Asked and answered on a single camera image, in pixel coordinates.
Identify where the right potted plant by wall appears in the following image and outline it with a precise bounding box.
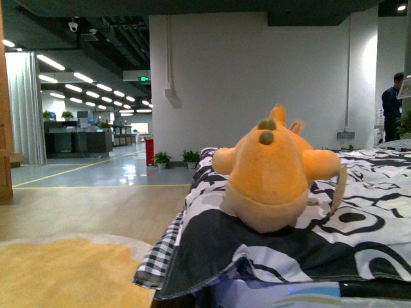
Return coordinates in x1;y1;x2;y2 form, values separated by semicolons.
182;150;200;169

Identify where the white curtain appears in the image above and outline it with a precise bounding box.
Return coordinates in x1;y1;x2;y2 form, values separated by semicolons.
6;52;46;165

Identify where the potted plant by wall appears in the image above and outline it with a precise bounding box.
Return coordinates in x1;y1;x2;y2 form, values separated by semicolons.
182;150;200;169
153;151;171;169

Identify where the black white patterned bedspread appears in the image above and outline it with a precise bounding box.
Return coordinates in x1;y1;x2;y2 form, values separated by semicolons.
134;139;410;303

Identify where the left potted plant by wall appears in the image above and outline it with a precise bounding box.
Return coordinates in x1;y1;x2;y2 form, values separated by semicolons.
153;151;171;169

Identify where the orange plush dinosaur toy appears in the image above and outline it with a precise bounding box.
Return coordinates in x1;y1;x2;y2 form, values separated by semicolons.
212;104;342;234

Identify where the white security camera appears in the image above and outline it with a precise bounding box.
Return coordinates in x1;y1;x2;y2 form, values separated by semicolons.
68;21;78;33

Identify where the yellow round rug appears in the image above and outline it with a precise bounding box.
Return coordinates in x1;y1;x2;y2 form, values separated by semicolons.
1;234;153;307

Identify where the blue patterned bed sheet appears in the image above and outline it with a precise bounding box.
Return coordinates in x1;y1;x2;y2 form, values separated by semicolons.
197;279;410;307

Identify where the person in dark blue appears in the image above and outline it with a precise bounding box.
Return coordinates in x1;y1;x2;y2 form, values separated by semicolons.
381;72;404;142

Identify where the dark reception counter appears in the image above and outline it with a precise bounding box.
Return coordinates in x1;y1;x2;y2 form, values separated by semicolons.
43;121;113;159

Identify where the wooden cabinet at left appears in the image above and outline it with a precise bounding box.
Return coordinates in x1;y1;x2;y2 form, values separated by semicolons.
1;4;22;202

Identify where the red fire extinguisher box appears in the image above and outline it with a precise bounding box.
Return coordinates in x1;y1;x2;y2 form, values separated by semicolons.
145;139;155;166

